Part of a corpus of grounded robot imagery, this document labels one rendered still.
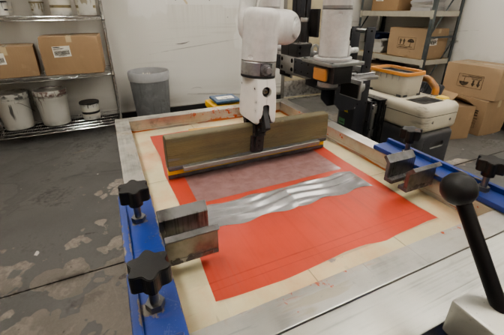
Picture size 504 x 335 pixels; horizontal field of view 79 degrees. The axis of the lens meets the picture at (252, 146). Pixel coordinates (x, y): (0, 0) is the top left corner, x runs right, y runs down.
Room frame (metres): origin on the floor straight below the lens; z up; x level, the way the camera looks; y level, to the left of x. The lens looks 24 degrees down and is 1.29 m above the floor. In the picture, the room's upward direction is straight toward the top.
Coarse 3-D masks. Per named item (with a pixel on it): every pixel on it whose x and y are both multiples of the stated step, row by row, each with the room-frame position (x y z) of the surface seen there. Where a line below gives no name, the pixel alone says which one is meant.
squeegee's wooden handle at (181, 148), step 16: (320, 112) 0.74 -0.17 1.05; (208, 128) 0.63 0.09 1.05; (224, 128) 0.63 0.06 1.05; (240, 128) 0.64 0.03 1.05; (272, 128) 0.67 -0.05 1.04; (288, 128) 0.69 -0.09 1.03; (304, 128) 0.71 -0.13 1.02; (320, 128) 0.73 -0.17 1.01; (176, 144) 0.58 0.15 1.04; (192, 144) 0.59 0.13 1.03; (208, 144) 0.61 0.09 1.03; (224, 144) 0.62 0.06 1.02; (240, 144) 0.64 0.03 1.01; (272, 144) 0.67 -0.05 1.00; (288, 144) 0.69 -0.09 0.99; (176, 160) 0.57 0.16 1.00; (192, 160) 0.59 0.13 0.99
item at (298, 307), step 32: (128, 128) 0.79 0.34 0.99; (160, 128) 0.89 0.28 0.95; (128, 160) 0.60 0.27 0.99; (384, 160) 0.63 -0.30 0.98; (480, 224) 0.38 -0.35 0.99; (384, 256) 0.31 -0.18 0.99; (416, 256) 0.31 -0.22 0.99; (448, 256) 0.31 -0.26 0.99; (320, 288) 0.26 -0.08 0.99; (352, 288) 0.26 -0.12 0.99; (224, 320) 0.22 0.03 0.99; (256, 320) 0.22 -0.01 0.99; (288, 320) 0.22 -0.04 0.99
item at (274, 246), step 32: (192, 192) 0.53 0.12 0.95; (224, 192) 0.53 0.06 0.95; (256, 192) 0.53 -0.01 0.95; (256, 224) 0.43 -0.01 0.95; (288, 224) 0.43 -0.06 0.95; (224, 256) 0.35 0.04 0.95; (256, 256) 0.35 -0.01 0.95; (288, 256) 0.35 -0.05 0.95; (320, 256) 0.35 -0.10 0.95; (224, 288) 0.29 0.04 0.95; (256, 288) 0.29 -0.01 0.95
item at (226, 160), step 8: (296, 144) 0.69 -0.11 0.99; (304, 144) 0.69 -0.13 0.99; (312, 144) 0.70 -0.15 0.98; (248, 152) 0.64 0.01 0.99; (256, 152) 0.64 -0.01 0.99; (264, 152) 0.65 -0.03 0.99; (272, 152) 0.66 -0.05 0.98; (208, 160) 0.60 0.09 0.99; (216, 160) 0.60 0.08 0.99; (224, 160) 0.61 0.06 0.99; (232, 160) 0.61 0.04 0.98; (184, 168) 0.57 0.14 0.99; (192, 168) 0.58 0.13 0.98; (200, 168) 0.58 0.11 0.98
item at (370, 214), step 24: (264, 168) 0.63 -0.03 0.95; (288, 168) 0.63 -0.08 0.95; (312, 168) 0.63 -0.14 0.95; (336, 168) 0.63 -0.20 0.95; (360, 192) 0.53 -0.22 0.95; (384, 192) 0.53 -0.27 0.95; (312, 216) 0.45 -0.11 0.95; (336, 216) 0.45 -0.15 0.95; (360, 216) 0.45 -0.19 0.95; (384, 216) 0.45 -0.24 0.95; (408, 216) 0.45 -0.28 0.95; (432, 216) 0.45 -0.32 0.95; (336, 240) 0.39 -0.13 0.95; (360, 240) 0.39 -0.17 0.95; (384, 240) 0.39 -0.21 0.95
